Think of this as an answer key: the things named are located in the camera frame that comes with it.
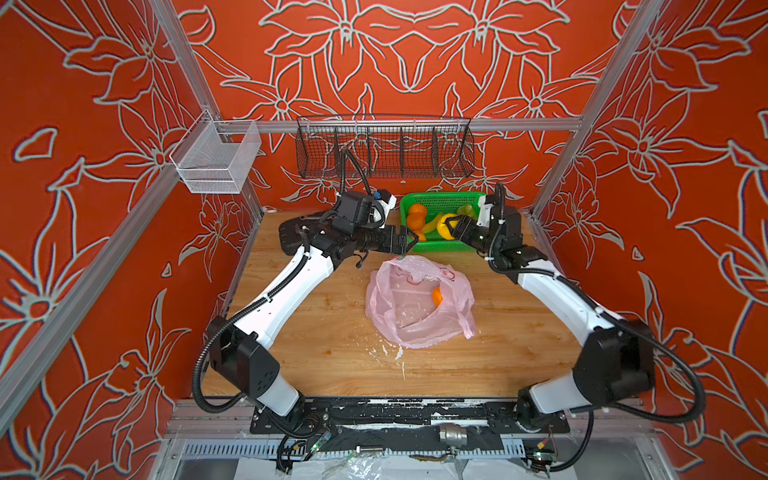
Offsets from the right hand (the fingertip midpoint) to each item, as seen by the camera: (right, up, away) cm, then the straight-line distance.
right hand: (447, 221), depth 81 cm
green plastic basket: (+5, +10, +40) cm, 42 cm away
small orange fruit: (-2, -22, +7) cm, 23 cm away
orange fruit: (-5, +4, +29) cm, 30 cm away
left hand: (-13, -4, -9) cm, 16 cm away
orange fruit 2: (-6, -1, +25) cm, 26 cm away
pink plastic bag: (-8, -25, +11) cm, 29 cm away
